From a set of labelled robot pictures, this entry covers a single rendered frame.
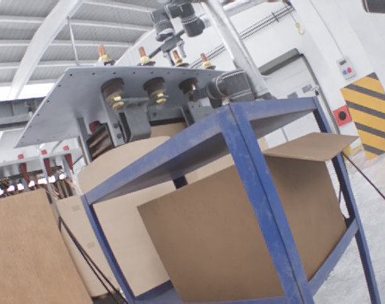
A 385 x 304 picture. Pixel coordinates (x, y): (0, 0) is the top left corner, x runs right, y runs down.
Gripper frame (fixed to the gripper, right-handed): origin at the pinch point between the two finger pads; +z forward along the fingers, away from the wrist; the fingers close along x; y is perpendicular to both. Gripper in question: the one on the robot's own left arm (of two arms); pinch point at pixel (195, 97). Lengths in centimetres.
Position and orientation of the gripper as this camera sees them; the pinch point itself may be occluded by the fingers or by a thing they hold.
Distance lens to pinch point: 182.4
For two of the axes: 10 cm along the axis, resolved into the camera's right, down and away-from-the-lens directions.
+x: -7.9, 2.5, -5.5
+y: -2.7, -9.6, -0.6
